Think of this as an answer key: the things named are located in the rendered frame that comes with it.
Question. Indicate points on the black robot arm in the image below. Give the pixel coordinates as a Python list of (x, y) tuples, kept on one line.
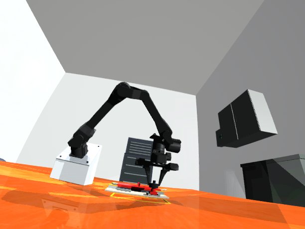
[(78, 142)]

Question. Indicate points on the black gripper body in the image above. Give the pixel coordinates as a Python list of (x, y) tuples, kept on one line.
[(169, 166)]

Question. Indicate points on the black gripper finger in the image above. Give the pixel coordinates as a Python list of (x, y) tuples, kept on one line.
[(148, 173), (162, 174)]

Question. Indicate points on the black tyre with grey wheel rim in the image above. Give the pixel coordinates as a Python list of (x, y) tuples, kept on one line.
[(153, 185)]

